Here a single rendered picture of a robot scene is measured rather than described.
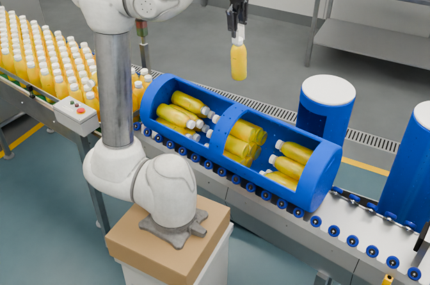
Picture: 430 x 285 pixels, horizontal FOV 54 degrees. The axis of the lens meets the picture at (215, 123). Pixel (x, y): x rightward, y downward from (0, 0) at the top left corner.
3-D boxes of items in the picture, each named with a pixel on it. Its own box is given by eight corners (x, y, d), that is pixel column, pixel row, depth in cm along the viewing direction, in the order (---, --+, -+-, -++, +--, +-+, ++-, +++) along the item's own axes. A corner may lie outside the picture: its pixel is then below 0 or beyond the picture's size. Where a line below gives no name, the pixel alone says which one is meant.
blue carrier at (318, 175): (306, 226, 165) (313, 183, 145) (145, 139, 205) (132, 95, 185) (338, 177, 180) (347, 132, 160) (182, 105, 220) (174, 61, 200)
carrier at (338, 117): (297, 177, 293) (275, 202, 275) (316, 70, 237) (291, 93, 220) (334, 196, 279) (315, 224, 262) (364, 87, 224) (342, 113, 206)
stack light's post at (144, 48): (159, 177, 313) (143, 45, 244) (155, 175, 315) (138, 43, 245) (162, 174, 315) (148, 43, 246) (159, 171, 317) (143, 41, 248)
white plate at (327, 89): (317, 68, 236) (316, 70, 237) (292, 91, 219) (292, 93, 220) (364, 86, 223) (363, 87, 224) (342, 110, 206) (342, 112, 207)
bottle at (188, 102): (180, 89, 204) (211, 103, 196) (176, 102, 206) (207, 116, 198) (172, 89, 198) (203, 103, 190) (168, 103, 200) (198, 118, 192)
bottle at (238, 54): (236, 70, 191) (235, 35, 178) (249, 75, 188) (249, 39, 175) (228, 79, 187) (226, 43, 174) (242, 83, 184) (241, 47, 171)
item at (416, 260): (416, 269, 151) (430, 243, 141) (406, 263, 153) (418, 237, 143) (425, 250, 157) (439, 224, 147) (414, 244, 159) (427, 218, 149)
